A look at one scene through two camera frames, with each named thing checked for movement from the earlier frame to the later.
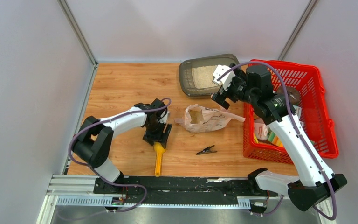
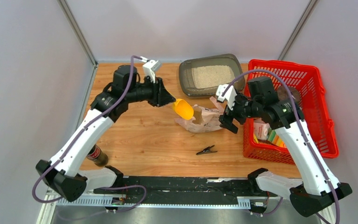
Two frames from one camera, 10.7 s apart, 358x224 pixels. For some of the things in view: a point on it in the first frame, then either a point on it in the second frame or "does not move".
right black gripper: x=240 y=76 to x=226 y=120
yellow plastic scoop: x=159 y=148 to x=182 y=108
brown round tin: x=293 y=94 does not move
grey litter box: x=196 y=76 does not move
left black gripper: x=163 y=136 to x=160 y=96
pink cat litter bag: x=199 y=119 does not move
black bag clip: x=206 y=150 does not move
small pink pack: x=261 y=129 does not move
